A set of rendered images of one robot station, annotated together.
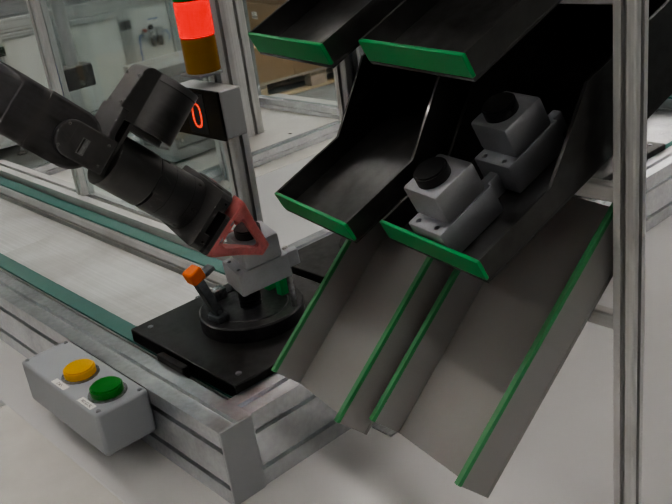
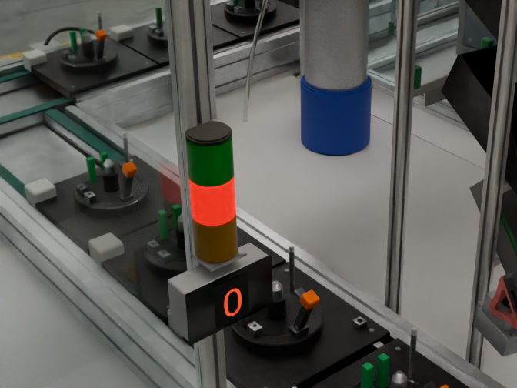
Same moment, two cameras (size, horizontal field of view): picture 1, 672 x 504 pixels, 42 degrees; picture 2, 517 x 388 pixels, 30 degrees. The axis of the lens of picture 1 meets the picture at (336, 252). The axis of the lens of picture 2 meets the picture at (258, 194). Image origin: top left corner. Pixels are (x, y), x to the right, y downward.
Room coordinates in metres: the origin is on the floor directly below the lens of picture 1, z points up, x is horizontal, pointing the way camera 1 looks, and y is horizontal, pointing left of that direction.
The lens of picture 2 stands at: (1.16, 1.07, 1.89)
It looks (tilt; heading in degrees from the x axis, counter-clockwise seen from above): 31 degrees down; 273
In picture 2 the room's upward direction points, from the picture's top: 2 degrees counter-clockwise
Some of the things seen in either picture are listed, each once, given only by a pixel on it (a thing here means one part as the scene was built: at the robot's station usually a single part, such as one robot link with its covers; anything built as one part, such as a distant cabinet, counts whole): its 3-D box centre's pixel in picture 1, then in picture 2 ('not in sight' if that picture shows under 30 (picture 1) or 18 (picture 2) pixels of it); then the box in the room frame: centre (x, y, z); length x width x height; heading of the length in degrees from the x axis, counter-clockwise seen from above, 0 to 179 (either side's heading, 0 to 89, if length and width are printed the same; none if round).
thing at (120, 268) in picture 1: (159, 294); not in sight; (1.28, 0.29, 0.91); 0.84 x 0.28 x 0.10; 40
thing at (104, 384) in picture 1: (107, 391); not in sight; (0.91, 0.30, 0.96); 0.04 x 0.04 x 0.02
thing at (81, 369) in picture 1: (80, 373); not in sight; (0.96, 0.34, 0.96); 0.04 x 0.04 x 0.02
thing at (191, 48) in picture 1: (200, 53); (215, 232); (1.26, 0.15, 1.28); 0.05 x 0.05 x 0.05
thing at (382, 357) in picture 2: (280, 276); (382, 371); (1.05, 0.08, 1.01); 0.01 x 0.01 x 0.05; 40
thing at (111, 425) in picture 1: (86, 393); not in sight; (0.96, 0.34, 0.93); 0.21 x 0.07 x 0.06; 40
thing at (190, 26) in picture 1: (193, 18); (212, 195); (1.26, 0.15, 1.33); 0.05 x 0.05 x 0.05
